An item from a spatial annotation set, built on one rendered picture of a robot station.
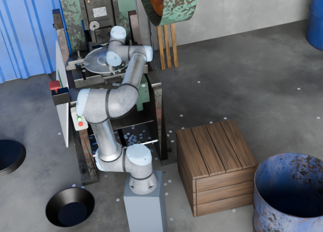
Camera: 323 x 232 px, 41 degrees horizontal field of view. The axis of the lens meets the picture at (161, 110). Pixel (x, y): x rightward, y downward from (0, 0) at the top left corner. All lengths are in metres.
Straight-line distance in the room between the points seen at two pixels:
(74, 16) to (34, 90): 1.57
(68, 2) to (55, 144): 1.24
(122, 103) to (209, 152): 0.90
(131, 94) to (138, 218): 0.79
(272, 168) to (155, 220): 0.68
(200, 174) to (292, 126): 1.08
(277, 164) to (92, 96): 1.11
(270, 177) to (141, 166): 0.76
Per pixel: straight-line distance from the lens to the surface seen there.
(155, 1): 2.60
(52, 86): 2.47
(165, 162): 2.92
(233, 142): 2.58
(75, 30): 2.79
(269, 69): 3.84
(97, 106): 1.76
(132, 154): 2.06
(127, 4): 2.43
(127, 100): 1.76
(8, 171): 3.16
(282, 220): 2.14
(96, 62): 2.56
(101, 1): 2.45
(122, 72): 2.44
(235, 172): 2.45
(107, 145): 1.99
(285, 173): 2.47
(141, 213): 2.29
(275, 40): 4.27
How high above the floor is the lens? 2.11
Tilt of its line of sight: 39 degrees down
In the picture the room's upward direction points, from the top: 5 degrees counter-clockwise
